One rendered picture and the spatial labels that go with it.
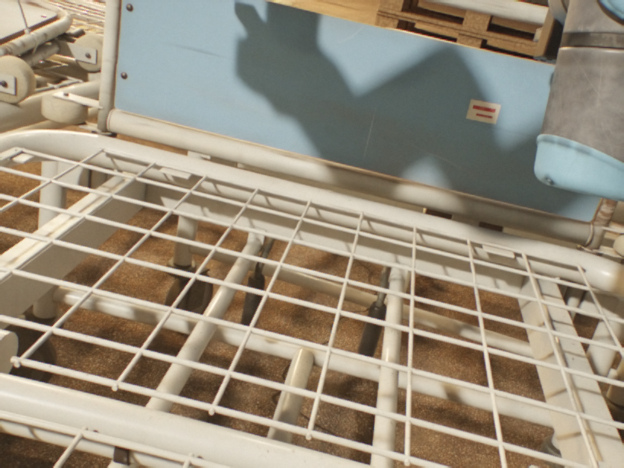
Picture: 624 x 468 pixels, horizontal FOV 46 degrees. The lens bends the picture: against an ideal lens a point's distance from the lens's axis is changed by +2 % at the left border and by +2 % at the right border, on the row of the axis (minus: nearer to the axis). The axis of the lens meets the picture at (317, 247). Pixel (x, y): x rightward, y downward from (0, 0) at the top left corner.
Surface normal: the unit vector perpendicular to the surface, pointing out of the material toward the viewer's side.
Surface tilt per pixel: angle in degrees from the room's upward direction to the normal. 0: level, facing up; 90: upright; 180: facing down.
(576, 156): 87
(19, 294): 90
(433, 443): 0
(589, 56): 86
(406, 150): 90
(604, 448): 0
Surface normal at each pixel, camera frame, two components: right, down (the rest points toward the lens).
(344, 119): -0.14, 0.37
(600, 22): -0.71, 0.04
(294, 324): 0.20, -0.90
